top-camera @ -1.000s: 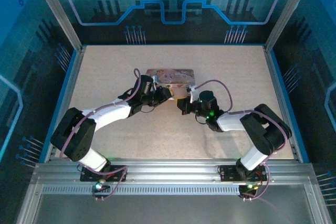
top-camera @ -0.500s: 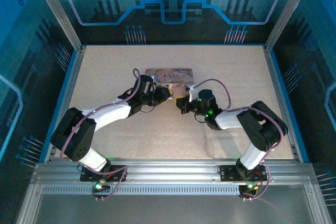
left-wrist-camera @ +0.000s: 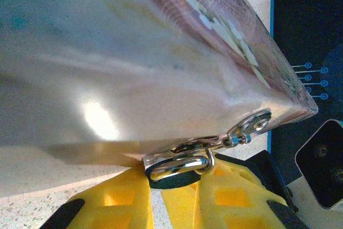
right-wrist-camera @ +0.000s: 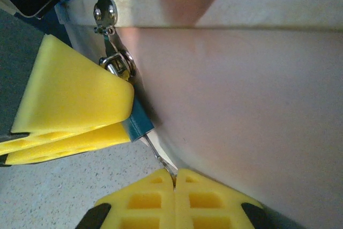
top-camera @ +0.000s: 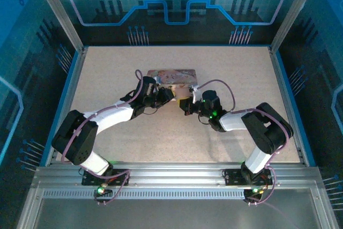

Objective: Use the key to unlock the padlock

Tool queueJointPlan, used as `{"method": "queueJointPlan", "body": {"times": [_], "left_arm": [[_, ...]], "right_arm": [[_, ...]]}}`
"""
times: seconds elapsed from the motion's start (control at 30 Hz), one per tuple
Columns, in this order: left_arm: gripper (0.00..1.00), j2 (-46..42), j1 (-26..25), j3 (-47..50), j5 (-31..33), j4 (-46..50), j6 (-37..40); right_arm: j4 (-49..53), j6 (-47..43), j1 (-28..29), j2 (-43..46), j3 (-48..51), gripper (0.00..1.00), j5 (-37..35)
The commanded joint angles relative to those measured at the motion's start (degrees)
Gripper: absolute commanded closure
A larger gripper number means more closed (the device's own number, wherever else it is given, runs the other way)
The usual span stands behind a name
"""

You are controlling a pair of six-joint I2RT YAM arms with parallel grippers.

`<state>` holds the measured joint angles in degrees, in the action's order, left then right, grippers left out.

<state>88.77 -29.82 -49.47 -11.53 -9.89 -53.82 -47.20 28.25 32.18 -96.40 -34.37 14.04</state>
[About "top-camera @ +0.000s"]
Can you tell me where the slotted grey cable duct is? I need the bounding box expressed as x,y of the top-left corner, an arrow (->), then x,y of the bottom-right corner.
42,189 -> 249,201

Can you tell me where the aluminium frame post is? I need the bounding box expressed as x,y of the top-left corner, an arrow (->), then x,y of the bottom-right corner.
30,0 -> 87,53
270,0 -> 323,53

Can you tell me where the black base plate left arm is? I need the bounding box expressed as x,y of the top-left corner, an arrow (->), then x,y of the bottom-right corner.
81,168 -> 131,187

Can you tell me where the black base plate right arm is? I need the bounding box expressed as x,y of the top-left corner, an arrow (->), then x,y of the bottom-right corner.
223,168 -> 274,187

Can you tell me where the pink printed tin box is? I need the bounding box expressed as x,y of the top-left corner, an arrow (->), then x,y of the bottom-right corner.
146,69 -> 200,99

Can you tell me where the metal framed clear panel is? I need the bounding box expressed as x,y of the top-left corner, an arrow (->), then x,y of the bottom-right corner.
16,186 -> 339,229

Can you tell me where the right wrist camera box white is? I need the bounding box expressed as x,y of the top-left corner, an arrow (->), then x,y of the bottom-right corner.
189,85 -> 205,104

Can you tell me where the aluminium mounting rail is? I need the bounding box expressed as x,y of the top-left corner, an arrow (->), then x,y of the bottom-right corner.
31,162 -> 323,191

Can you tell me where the aluminium side rail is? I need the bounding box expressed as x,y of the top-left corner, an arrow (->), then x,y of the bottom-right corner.
44,46 -> 89,167
269,46 -> 309,167

